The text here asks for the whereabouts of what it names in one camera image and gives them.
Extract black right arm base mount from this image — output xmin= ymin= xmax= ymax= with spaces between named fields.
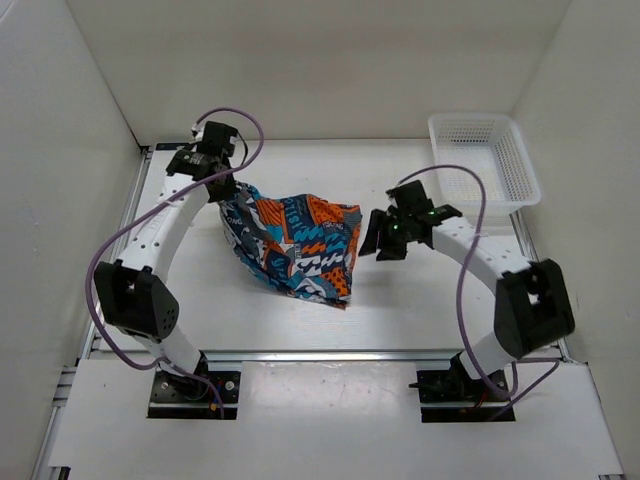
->
xmin=409 ymin=370 xmax=515 ymax=424

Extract blue label sticker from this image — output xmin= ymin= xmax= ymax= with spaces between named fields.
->
xmin=154 ymin=142 xmax=189 ymax=151

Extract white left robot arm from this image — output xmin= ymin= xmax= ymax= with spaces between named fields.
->
xmin=94 ymin=121 xmax=239 ymax=400

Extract colourful patterned shorts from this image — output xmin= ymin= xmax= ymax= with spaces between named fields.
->
xmin=219 ymin=182 xmax=362 ymax=309

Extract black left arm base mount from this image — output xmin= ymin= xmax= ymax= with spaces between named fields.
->
xmin=147 ymin=369 xmax=241 ymax=421

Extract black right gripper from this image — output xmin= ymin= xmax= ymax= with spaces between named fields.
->
xmin=357 ymin=208 xmax=412 ymax=262

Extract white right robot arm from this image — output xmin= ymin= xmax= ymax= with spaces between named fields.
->
xmin=359 ymin=181 xmax=575 ymax=400

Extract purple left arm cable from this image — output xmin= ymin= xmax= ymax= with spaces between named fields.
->
xmin=85 ymin=106 xmax=265 ymax=416

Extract white perforated plastic basket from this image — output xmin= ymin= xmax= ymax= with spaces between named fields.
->
xmin=428 ymin=113 xmax=542 ymax=219

